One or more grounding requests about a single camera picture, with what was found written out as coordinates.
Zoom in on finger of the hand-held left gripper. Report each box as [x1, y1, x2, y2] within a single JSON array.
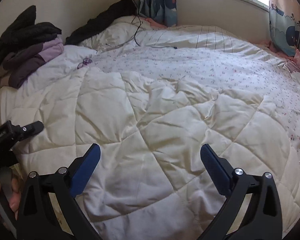
[[14, 121, 44, 140]]

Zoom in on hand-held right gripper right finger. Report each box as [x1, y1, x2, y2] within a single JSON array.
[[200, 144, 283, 240]]

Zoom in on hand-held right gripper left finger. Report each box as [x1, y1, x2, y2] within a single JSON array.
[[16, 144, 102, 240]]

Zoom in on cream quilted comforter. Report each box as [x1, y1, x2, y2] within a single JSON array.
[[0, 71, 300, 240]]

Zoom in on black and purple clothes pile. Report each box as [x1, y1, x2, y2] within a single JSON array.
[[0, 5, 63, 68]]

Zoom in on person's left hand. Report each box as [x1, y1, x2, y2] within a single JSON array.
[[0, 176, 23, 220]]

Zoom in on purple garment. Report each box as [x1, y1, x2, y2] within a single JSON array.
[[0, 36, 65, 89]]

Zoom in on cherry-print duvet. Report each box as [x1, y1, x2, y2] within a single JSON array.
[[0, 15, 300, 230]]

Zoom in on black cloth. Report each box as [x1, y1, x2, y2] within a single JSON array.
[[65, 0, 140, 46]]

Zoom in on pink and blue printed curtain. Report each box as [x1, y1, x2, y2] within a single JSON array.
[[266, 0, 300, 57]]

